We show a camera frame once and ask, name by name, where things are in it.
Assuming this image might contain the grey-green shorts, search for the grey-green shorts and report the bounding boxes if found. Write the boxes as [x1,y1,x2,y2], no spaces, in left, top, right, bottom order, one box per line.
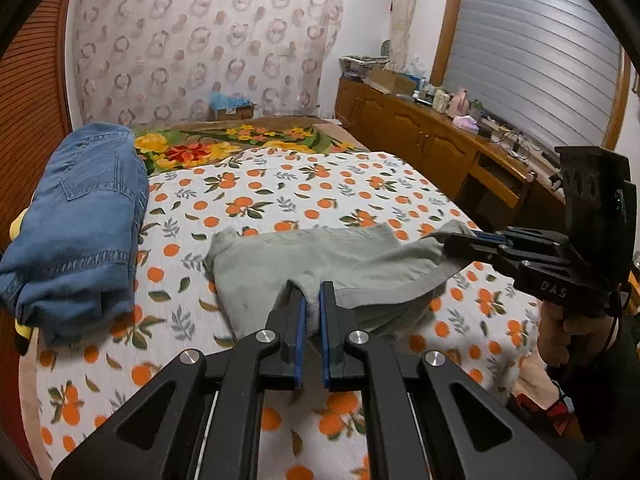
[204,220,470,338]

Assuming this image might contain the person right hand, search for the person right hand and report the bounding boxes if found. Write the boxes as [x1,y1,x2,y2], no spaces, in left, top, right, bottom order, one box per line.
[537,301,618,367]

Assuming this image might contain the orange print bed sheet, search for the orange print bed sheet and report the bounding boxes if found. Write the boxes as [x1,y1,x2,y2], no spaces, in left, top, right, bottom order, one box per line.
[20,148,538,479]

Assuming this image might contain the wooden sideboard cabinet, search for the wooden sideboard cabinet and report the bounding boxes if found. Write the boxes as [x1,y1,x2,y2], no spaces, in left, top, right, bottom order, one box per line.
[334,77,565,232]

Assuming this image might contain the pink tissue pack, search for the pink tissue pack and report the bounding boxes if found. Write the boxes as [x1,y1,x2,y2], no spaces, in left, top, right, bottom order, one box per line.
[452,115,480,134]

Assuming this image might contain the pink bottle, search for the pink bottle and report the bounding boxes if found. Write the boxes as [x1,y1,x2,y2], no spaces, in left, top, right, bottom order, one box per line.
[447,89,471,119]

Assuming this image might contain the grey window blind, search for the grey window blind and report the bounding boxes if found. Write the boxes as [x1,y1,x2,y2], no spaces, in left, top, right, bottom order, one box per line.
[442,0,622,148]

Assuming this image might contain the cardboard box on cabinet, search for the cardboard box on cabinet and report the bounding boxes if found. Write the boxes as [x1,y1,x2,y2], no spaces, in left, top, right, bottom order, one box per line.
[364,67,416,96]

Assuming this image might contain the yellow tag strip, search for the yellow tag strip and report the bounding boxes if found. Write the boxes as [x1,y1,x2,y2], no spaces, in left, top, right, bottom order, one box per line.
[8,206,34,356]

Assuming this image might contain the folded blue jeans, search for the folded blue jeans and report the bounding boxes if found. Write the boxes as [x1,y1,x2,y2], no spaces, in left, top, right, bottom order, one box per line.
[1,122,149,346]

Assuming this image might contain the stack of magazines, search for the stack of magazines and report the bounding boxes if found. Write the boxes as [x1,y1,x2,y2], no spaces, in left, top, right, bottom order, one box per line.
[338,55,388,79]

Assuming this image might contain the beige side curtain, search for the beige side curtain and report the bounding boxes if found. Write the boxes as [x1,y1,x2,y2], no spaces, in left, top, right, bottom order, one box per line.
[388,0,416,72]

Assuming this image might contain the floral blanket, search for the floral blanket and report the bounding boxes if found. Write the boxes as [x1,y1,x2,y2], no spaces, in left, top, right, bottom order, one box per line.
[134,116,366,176]

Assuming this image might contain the cardboard box with blue bag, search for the cardboard box with blue bag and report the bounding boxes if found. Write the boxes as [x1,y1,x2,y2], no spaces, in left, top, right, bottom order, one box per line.
[207,91,254,122]

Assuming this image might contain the pink circle pattern curtain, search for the pink circle pattern curtain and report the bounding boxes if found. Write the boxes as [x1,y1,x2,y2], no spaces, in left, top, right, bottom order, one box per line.
[72,0,343,128]

